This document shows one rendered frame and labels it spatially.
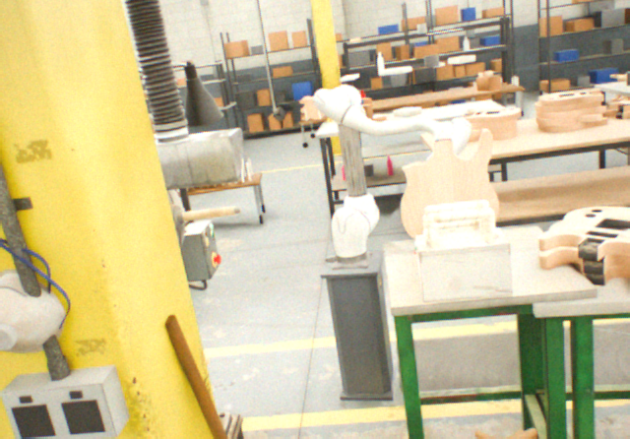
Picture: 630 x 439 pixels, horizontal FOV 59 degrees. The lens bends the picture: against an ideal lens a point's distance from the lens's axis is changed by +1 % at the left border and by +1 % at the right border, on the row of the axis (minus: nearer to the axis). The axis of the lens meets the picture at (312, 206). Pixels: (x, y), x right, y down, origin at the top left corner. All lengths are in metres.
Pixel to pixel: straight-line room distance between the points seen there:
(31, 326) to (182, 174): 1.04
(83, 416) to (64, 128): 0.39
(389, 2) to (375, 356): 10.62
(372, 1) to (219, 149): 11.22
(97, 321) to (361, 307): 2.01
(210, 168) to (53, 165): 1.02
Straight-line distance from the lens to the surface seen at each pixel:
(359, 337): 2.82
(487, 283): 1.82
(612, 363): 3.29
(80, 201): 0.78
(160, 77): 1.79
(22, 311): 0.83
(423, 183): 2.06
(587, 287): 1.91
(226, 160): 1.74
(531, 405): 2.59
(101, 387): 0.84
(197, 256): 2.25
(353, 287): 2.69
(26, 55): 0.77
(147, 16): 1.79
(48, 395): 0.87
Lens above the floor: 1.76
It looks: 16 degrees down
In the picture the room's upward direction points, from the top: 9 degrees counter-clockwise
